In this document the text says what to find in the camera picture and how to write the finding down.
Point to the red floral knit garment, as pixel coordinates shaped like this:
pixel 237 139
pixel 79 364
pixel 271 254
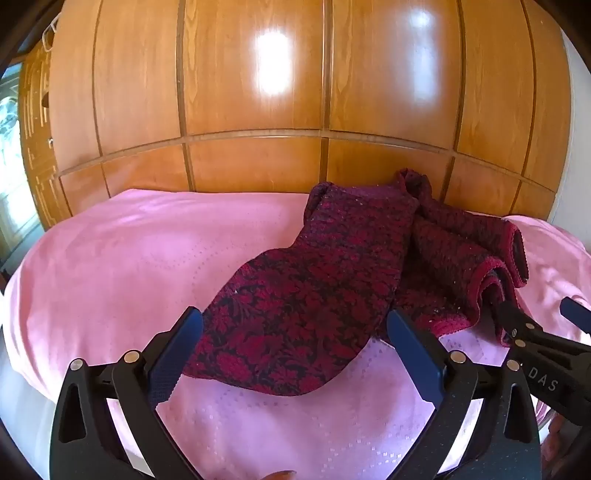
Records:
pixel 323 286

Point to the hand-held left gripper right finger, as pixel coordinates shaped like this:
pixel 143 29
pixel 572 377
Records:
pixel 415 364

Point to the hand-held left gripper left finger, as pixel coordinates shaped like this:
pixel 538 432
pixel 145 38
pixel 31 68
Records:
pixel 178 355

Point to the window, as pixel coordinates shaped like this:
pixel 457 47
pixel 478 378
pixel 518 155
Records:
pixel 9 152

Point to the white bed sheet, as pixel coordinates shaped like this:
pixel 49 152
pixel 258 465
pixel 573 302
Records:
pixel 27 415

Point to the pink bed blanket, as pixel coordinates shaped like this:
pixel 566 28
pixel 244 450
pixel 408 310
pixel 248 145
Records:
pixel 115 277

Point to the wooden panelled wardrobe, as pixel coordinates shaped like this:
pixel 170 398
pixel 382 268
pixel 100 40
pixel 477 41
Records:
pixel 138 92

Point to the person's left hand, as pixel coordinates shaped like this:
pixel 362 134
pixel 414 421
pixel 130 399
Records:
pixel 278 475

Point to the patterned wooden panel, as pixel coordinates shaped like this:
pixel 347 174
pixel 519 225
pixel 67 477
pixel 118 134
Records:
pixel 39 138

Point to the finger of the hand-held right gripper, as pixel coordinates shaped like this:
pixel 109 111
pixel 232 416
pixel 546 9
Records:
pixel 577 314
pixel 510 321

